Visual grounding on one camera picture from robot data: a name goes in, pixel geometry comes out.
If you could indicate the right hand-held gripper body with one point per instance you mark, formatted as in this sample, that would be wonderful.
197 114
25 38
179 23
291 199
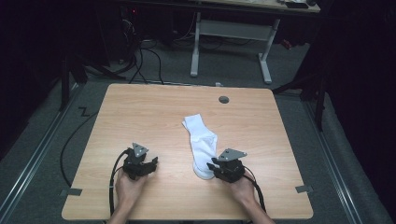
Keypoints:
232 169

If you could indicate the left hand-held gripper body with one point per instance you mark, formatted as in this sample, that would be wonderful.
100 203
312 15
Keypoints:
134 165

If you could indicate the person's right hand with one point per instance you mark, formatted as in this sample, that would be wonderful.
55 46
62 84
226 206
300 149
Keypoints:
244 191

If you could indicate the person's left hand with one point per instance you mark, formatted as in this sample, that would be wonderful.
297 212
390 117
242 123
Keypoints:
127 193

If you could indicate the grey round table grommet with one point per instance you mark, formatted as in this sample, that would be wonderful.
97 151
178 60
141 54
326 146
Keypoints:
223 100

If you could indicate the small white floor fitting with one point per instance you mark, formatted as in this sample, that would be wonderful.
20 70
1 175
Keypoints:
219 84

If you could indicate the black metal stand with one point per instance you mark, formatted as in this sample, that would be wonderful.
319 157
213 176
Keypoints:
64 84
320 102

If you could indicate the dark computer tower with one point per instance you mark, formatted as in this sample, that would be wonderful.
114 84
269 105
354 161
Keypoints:
129 31

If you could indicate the white-legged wooden desk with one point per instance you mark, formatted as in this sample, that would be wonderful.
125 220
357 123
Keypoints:
236 29

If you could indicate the small red object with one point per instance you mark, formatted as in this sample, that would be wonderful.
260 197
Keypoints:
286 44

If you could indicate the black flat device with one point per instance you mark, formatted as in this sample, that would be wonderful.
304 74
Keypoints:
296 4

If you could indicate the metal floor rail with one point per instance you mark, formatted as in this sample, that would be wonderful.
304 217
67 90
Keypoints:
34 161
333 161

